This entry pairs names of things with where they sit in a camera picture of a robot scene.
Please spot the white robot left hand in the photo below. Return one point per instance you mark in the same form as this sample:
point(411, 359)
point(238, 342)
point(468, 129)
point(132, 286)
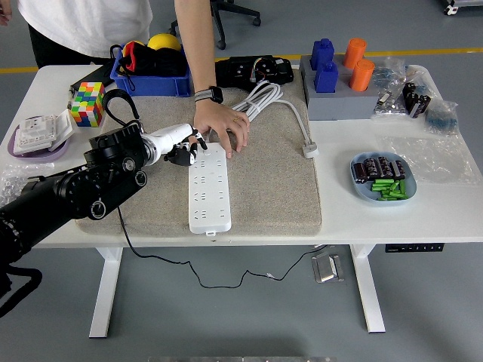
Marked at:
point(175, 135)

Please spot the person's left hand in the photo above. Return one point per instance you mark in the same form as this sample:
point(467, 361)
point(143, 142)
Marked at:
point(222, 120)

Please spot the person's right hand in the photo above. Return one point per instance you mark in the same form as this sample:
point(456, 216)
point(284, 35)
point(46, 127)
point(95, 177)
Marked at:
point(4, 11)

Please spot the white power strip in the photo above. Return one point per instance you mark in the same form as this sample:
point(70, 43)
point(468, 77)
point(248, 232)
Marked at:
point(209, 200)

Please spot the person's left forearm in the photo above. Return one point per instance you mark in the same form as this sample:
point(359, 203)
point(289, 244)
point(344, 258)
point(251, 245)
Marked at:
point(198, 45)

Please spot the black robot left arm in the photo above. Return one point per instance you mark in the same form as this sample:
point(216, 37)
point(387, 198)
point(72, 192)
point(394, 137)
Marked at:
point(75, 192)

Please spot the black wristwatch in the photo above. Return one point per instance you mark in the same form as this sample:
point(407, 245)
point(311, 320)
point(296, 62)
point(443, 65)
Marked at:
point(215, 94)

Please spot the blue plastic bin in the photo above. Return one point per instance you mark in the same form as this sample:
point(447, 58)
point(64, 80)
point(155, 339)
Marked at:
point(151, 86)

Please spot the black pouch with red trim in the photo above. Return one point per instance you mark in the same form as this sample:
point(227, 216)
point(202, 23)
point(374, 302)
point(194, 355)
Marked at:
point(158, 62)

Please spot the grey-brown mat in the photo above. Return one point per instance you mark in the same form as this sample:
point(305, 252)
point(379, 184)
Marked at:
point(264, 188)

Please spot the multicoloured puzzle cube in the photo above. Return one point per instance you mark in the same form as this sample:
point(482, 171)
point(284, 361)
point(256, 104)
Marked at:
point(87, 102)

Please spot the yellow ball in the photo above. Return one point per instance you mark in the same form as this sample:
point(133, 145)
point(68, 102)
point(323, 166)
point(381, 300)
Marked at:
point(164, 40)

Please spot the flat black box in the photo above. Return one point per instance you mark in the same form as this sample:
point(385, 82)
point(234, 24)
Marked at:
point(90, 77)

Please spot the black office chair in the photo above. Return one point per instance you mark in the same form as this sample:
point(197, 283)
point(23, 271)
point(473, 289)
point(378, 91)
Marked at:
point(234, 11)

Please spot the blue bottle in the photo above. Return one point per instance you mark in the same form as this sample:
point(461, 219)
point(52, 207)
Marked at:
point(322, 53)
point(326, 79)

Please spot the grey block holder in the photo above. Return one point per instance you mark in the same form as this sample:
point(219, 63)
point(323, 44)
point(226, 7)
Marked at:
point(339, 105)

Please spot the purple plate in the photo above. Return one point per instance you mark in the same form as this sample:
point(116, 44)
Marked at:
point(37, 156)

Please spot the orange cylinder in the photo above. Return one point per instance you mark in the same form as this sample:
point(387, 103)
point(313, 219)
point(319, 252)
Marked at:
point(355, 53)
point(361, 77)

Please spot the light blue tray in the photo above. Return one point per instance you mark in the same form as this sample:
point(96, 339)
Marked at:
point(362, 192)

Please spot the white table leg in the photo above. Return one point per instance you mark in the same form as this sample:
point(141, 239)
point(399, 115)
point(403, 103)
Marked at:
point(368, 290)
point(107, 286)

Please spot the clear bag of metal parts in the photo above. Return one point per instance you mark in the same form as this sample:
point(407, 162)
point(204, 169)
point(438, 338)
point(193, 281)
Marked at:
point(388, 107)

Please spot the clear bag of screws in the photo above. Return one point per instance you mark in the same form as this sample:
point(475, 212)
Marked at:
point(15, 181)

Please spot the green battery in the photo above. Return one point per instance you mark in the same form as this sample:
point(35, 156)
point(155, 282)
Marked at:
point(403, 187)
point(381, 181)
point(386, 198)
point(394, 186)
point(379, 186)
point(388, 194)

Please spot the clear bag of blue parts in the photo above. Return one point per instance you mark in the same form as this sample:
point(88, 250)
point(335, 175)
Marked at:
point(388, 73)

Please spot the metal floor socket box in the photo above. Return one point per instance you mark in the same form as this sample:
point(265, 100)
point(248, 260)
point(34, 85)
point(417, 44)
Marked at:
point(326, 268)

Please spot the bag of black capacitors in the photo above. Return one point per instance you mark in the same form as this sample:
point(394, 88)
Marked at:
point(415, 102)

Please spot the empty clear plastic bag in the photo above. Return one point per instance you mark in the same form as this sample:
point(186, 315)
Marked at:
point(434, 158)

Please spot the clear bag of blue components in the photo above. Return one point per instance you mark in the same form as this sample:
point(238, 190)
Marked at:
point(441, 117)

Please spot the black desk control panel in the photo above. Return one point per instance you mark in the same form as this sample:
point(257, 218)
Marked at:
point(415, 248)

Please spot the white wheeled cart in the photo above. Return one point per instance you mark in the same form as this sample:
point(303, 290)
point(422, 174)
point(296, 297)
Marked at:
point(458, 5)

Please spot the white switch panel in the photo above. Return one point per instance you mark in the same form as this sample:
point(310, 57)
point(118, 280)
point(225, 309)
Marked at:
point(64, 124)

